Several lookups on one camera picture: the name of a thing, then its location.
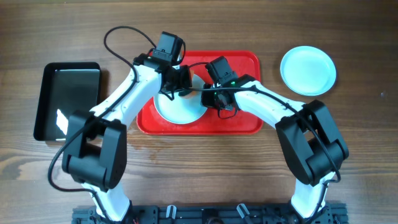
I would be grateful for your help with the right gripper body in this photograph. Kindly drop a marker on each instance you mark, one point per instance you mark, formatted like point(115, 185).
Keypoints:
point(210, 99)

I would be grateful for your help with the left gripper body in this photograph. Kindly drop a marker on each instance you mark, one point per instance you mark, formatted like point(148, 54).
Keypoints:
point(181, 78)

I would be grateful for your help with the light blue plate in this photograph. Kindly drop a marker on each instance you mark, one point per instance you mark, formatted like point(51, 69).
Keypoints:
point(308, 71)
point(179, 110)

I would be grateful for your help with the green and orange sponge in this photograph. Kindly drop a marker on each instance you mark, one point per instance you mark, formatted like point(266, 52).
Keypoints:
point(188, 93)

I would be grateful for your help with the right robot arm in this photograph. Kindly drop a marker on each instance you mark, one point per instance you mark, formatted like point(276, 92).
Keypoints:
point(311, 142)

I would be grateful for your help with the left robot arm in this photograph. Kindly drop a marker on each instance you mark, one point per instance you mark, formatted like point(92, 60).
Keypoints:
point(95, 150)

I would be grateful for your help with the red plastic tray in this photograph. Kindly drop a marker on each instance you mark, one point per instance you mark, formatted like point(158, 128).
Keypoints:
point(149, 121)

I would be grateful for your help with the black rectangular water tray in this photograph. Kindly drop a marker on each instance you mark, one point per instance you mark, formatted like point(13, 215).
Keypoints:
point(66, 87)

